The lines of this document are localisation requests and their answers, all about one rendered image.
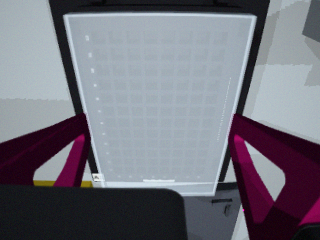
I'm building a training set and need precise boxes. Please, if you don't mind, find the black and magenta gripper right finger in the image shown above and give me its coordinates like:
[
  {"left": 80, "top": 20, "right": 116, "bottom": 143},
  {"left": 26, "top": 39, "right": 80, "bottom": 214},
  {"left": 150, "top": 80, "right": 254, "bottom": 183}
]
[{"left": 228, "top": 113, "right": 320, "bottom": 240}]

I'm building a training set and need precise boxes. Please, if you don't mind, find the grey bench mat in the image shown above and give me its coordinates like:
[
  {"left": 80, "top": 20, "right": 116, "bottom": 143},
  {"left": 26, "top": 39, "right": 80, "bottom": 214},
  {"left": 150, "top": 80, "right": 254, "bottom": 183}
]
[{"left": 0, "top": 0, "right": 320, "bottom": 201}]

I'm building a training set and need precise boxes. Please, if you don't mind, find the black rectangular plate nest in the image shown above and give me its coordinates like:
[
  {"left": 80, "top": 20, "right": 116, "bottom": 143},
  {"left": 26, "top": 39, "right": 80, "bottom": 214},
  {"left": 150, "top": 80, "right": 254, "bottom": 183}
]
[{"left": 49, "top": 0, "right": 270, "bottom": 182}]

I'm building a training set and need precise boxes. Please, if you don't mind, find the yellow open-top bin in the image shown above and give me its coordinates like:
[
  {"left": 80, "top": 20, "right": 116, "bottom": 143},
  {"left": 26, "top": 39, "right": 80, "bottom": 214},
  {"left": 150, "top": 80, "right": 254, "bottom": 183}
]
[{"left": 33, "top": 180, "right": 93, "bottom": 187}]

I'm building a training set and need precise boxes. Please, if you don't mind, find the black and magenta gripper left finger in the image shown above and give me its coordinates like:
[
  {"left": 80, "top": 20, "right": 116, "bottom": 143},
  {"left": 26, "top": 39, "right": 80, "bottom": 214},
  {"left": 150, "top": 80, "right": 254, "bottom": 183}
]
[{"left": 0, "top": 112, "right": 91, "bottom": 187}]

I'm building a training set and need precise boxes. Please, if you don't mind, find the black multiwell plate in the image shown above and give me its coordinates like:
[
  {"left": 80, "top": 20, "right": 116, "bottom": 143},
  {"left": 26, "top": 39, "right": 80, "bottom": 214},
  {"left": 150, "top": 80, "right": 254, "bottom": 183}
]
[{"left": 76, "top": 4, "right": 243, "bottom": 13}]

